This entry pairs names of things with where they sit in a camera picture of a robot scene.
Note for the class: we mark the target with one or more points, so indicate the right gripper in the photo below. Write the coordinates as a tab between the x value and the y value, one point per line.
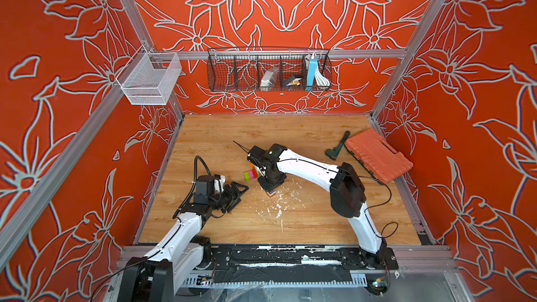
280	182

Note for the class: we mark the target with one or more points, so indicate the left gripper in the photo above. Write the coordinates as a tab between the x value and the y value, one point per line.
231	199

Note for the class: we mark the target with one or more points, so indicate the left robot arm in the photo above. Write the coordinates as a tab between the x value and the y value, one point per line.
159	274

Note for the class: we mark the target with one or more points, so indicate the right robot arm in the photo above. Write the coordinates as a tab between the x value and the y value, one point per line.
345	188

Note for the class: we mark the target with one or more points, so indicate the dark green clamp tool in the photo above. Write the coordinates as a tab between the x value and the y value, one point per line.
334	152

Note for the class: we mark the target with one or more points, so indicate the black small box in basket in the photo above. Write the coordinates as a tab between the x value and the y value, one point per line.
293	81

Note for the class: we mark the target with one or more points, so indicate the plastic bag in basket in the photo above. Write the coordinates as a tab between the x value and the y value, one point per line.
269	80

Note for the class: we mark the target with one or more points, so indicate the red plastic tool case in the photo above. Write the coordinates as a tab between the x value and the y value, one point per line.
378	157

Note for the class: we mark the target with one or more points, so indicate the clear plastic bin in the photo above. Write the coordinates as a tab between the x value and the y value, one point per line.
148	82

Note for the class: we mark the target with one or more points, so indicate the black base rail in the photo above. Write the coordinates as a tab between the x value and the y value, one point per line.
245	264

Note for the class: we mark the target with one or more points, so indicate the black wire basket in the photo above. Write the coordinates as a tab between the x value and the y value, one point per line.
241	69

